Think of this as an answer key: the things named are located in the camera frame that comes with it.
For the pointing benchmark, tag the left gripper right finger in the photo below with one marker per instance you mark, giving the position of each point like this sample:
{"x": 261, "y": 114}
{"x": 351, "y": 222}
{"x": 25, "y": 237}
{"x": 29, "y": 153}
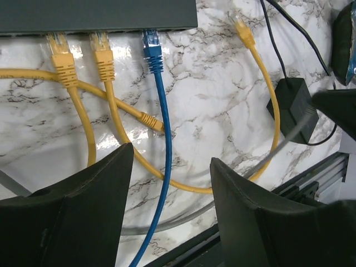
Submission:
{"x": 260, "y": 228}

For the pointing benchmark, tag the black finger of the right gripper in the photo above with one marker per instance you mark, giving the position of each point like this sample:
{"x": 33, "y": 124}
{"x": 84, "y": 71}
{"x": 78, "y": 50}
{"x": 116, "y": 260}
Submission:
{"x": 339, "y": 106}

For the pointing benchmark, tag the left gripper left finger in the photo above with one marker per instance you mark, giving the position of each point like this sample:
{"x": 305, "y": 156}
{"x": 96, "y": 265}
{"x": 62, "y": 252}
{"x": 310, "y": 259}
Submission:
{"x": 74, "y": 222}

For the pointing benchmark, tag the black network switch box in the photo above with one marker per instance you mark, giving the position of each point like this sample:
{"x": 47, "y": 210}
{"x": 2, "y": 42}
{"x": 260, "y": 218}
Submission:
{"x": 40, "y": 17}

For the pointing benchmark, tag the black power adapter brick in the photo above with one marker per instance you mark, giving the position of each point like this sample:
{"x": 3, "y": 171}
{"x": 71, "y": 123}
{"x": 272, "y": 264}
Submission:
{"x": 293, "y": 98}

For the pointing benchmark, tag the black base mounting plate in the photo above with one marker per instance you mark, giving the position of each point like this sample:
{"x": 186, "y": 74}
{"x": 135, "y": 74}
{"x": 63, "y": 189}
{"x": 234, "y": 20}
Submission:
{"x": 205, "y": 249}

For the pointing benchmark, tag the blue star shaped dish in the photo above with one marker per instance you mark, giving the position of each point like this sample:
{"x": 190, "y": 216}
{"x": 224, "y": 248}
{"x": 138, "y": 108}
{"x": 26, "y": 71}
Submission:
{"x": 343, "y": 45}

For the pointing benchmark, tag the aluminium rail frame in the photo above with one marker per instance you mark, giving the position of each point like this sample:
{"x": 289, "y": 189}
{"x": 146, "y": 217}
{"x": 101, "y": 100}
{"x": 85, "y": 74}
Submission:
{"x": 329, "y": 169}

